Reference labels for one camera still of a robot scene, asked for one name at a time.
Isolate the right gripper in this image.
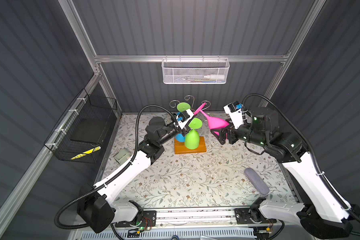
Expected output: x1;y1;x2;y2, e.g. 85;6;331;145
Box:
209;116;264;148

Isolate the green wine glass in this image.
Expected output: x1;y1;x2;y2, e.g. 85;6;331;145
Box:
185;118;203;150
176;102;191;115

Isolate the pink wine glass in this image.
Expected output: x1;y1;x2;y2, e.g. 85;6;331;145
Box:
194;101;230;131

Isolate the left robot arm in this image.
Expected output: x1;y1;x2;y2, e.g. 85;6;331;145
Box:
77;116;194;233

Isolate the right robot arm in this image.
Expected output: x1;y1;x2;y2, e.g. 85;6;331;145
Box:
210;102;360;239

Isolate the blue wine glass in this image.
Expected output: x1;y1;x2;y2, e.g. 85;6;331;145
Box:
175;134;185;143

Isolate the floral table mat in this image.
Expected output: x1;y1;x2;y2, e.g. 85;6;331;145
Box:
116;123;295;208

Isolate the purple oblong case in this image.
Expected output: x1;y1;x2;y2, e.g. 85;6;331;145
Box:
244;168;270;196

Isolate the small grey-white box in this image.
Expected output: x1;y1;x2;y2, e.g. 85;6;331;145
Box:
113;148;132;165

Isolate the gold wire glass rack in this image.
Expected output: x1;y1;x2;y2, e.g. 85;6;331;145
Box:
169;95;207;155

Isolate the white wire mesh basket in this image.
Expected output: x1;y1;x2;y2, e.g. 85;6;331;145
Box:
161;57;230;85

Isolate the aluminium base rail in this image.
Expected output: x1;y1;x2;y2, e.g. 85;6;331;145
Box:
74;205;316;232

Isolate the black wire basket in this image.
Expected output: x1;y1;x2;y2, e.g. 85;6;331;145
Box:
45;90;118;164

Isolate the right black corrugated cable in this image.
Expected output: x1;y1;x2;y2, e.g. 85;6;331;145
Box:
241;93;360;232

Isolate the black corrugated cable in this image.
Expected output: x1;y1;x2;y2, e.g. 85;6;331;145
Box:
241;93;360;232
53;104;178;230

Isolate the left black corrugated cable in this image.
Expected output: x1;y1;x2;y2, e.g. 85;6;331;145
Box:
53;104;178;230

